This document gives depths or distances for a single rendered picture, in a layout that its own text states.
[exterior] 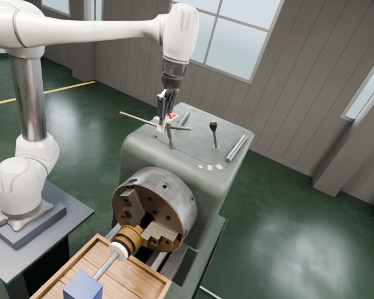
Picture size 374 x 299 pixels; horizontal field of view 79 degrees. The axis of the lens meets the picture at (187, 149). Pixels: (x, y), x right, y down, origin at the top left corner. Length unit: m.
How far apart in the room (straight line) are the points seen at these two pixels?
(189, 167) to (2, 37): 0.71
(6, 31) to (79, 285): 0.73
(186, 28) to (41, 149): 0.85
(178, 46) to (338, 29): 2.86
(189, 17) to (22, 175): 0.86
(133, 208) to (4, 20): 0.66
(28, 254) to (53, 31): 0.88
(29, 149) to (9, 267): 0.48
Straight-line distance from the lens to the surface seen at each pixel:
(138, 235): 0.82
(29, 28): 0.87
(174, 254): 1.09
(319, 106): 3.60
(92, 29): 0.86
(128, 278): 1.00
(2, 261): 1.26
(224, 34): 3.63
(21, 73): 1.11
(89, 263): 1.03
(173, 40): 0.78
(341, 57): 3.51
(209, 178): 0.88
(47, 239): 1.27
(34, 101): 1.15
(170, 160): 0.91
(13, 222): 1.28
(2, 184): 1.15
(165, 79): 0.83
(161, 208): 0.81
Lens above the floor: 1.78
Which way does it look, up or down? 33 degrees down
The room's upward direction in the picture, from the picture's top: 16 degrees clockwise
